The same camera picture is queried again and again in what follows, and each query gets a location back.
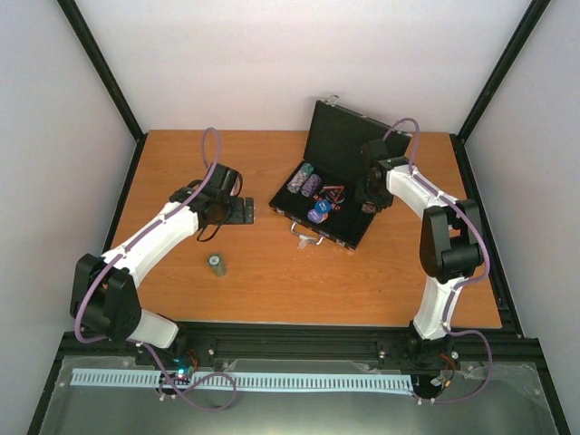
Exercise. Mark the triangular all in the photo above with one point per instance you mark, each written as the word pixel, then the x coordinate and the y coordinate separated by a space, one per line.
pixel 334 194

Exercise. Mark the green chip stack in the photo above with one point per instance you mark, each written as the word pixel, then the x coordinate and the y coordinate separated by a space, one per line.
pixel 217 265

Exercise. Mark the blue chip stack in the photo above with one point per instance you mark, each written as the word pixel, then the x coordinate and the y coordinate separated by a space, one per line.
pixel 307 169

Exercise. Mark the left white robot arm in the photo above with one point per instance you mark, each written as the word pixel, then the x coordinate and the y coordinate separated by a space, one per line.
pixel 105 303

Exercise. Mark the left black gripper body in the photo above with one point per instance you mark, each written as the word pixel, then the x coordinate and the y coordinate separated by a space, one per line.
pixel 234 217

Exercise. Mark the black poker set case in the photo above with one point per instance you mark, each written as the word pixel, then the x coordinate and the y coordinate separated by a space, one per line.
pixel 343 146

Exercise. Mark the blue small blind button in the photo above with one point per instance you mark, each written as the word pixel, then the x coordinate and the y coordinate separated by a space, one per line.
pixel 323 206

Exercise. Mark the black aluminium frame rail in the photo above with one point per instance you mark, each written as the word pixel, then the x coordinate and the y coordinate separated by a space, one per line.
pixel 210 345

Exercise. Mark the light blue slotted cable duct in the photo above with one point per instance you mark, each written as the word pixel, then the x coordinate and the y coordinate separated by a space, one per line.
pixel 247 381

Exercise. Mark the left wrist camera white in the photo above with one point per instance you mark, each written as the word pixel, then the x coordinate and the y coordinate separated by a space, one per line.
pixel 235 183

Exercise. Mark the orange big blind button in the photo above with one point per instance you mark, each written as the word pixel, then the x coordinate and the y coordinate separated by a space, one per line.
pixel 314 216

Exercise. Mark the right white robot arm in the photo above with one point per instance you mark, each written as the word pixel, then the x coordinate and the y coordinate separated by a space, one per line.
pixel 451 245

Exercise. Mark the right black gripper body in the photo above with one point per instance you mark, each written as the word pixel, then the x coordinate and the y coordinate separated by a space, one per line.
pixel 373 195

